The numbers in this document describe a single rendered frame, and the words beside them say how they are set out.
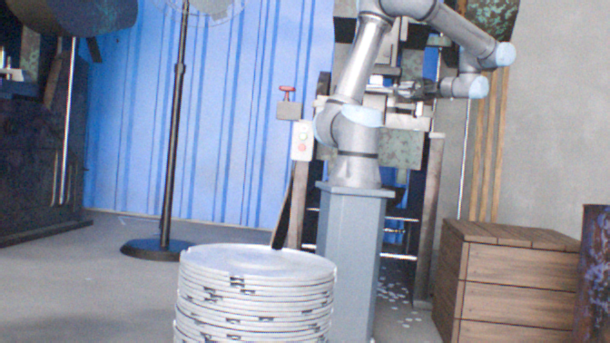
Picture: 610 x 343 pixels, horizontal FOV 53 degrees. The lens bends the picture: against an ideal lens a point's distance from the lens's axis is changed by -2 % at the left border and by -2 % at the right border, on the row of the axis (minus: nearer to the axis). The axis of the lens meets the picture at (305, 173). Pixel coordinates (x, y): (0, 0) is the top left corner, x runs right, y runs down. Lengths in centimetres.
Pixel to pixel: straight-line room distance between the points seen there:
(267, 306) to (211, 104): 284
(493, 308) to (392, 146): 78
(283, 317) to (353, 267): 68
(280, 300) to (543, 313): 101
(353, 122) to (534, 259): 63
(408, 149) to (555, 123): 169
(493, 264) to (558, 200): 211
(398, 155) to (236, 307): 139
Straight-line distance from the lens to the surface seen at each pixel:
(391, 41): 251
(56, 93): 318
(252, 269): 110
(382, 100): 238
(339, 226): 170
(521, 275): 183
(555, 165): 387
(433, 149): 227
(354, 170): 171
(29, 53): 320
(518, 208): 383
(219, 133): 378
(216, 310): 109
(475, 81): 215
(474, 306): 182
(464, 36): 198
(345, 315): 175
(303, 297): 106
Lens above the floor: 56
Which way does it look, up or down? 3 degrees down
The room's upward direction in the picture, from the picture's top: 6 degrees clockwise
